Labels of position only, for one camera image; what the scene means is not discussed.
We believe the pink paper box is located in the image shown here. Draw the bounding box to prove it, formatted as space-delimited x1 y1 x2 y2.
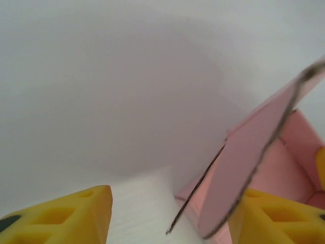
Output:
165 54 325 244

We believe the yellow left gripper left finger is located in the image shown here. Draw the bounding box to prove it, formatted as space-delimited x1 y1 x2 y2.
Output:
0 185 113 244

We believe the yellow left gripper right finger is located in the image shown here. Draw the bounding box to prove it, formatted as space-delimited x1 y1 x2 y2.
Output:
226 188 325 244

